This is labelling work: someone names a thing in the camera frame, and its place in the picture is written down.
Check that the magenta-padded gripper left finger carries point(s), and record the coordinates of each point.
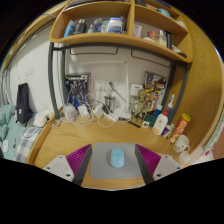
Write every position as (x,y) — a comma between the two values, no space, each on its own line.
(78,161)

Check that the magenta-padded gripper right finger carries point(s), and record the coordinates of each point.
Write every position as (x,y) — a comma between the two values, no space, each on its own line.
(150,161)

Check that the light blue computer mouse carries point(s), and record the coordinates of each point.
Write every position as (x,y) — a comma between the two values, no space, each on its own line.
(117,157)

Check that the grey mouse pad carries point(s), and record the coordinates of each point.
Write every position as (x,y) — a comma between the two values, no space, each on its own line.
(100,163)

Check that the clear plastic cup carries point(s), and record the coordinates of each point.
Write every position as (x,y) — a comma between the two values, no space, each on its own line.
(184,158)

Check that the white mug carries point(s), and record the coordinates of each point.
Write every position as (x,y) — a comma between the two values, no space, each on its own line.
(181,144)

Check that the small white desk clock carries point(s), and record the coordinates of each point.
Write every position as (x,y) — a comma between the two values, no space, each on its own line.
(145,124)

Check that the white lotion pump bottle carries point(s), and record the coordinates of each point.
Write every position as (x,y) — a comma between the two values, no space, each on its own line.
(160,123)

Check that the red yellow snack can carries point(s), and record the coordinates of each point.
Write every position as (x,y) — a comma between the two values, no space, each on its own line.
(180,128)

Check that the white charger block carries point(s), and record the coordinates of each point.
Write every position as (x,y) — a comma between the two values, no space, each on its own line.
(83,110)

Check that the blue checkered bed sheet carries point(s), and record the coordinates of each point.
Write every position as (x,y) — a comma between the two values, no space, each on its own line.
(26,145)

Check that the white power strip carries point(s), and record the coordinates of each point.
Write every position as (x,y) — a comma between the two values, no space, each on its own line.
(111,116)

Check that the metal cup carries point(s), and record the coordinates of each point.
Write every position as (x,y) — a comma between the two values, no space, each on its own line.
(109,103)

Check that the robot model kit box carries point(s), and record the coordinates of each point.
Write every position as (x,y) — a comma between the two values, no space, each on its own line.
(77,88)

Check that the white desk lamp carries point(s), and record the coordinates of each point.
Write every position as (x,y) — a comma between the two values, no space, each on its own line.
(126,90)

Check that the black backpack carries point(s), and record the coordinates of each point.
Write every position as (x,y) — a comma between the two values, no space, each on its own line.
(24,105)

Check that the teal blanket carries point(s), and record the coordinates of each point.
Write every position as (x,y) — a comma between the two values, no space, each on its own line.
(6,121)

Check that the wooden shelf unit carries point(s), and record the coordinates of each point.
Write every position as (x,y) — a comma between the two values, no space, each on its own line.
(130,41)

